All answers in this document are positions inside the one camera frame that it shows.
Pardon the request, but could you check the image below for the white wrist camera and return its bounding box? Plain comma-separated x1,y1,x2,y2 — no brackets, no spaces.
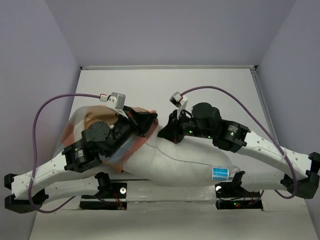
99,92,128,118
169,91,188,119

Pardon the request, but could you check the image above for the blue white pillow label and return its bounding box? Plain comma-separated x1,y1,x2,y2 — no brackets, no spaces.
212,167,230,181

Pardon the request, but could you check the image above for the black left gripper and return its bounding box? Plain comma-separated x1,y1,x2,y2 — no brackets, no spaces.
107,106,160,158

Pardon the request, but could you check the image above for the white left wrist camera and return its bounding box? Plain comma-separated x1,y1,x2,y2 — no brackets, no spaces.
99,92,128,118

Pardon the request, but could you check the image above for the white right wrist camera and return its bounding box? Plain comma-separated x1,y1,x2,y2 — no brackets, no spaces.
169,91,188,119

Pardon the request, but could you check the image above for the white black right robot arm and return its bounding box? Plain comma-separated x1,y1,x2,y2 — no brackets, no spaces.
157,102,320,199

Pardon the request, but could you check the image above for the multicolour checked pillowcase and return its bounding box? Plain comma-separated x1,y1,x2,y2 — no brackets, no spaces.
57,105,159,173

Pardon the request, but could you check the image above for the white pillow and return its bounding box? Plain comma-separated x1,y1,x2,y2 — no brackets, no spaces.
56,106,246,187

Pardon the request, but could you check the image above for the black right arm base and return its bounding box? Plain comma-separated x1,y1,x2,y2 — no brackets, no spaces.
215,171,264,210

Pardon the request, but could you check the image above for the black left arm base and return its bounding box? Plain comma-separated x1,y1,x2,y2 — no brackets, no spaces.
79,172,128,211

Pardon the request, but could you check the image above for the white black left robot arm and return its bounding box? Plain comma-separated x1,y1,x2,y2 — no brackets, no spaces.
4,105,159,214

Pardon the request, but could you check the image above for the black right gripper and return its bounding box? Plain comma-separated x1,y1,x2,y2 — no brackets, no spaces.
156,108,213,143

